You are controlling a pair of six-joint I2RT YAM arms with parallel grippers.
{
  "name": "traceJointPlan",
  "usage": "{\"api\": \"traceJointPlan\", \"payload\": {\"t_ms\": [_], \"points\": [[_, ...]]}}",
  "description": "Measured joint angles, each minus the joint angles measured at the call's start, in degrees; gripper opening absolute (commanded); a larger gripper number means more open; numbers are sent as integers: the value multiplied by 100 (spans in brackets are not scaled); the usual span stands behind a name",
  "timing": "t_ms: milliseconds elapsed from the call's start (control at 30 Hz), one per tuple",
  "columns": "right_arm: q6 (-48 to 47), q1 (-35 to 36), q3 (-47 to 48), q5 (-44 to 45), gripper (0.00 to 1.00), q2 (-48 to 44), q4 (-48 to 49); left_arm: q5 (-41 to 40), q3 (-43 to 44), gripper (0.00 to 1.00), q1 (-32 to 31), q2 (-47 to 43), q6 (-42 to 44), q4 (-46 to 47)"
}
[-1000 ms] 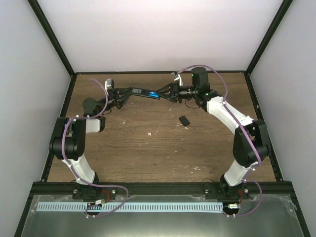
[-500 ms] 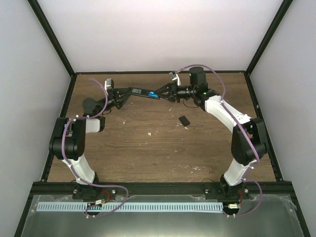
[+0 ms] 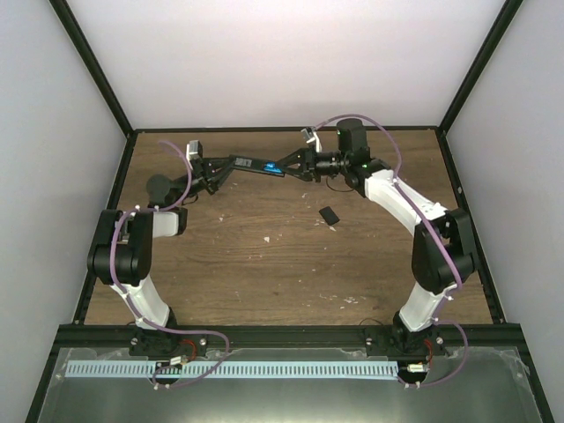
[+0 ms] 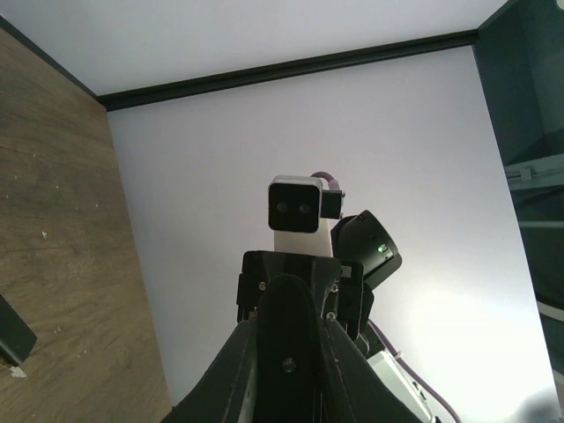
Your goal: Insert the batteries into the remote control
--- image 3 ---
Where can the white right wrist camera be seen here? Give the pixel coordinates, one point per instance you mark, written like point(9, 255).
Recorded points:
point(311, 137)

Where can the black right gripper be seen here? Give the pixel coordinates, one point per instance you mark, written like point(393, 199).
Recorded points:
point(304, 174)

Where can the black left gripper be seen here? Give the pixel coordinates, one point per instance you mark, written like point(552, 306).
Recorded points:
point(204, 172)

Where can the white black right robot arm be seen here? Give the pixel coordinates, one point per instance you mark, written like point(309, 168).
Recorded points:
point(444, 247)

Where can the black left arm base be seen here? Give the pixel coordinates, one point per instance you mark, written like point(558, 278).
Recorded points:
point(156, 343)

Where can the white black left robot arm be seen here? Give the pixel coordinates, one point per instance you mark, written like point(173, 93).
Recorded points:
point(121, 252)

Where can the black table frame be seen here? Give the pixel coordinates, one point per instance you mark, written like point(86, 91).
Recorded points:
point(258, 268)

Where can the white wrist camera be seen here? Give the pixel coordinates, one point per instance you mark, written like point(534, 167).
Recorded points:
point(311, 137)
point(194, 150)

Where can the blue battery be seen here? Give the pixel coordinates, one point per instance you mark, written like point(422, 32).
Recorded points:
point(274, 171)
point(272, 166)

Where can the black remote control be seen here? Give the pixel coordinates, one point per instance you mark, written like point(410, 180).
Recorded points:
point(252, 165)

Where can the light blue slotted cable duct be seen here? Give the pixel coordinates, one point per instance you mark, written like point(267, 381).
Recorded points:
point(362, 370)

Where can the clear acrylic front panel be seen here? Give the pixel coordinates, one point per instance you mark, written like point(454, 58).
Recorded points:
point(479, 384)

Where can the black battery cover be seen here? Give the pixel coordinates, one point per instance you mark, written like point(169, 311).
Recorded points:
point(329, 216)

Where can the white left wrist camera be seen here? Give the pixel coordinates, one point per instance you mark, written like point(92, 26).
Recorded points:
point(194, 150)

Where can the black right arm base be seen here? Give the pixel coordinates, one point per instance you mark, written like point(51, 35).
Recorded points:
point(390, 341)

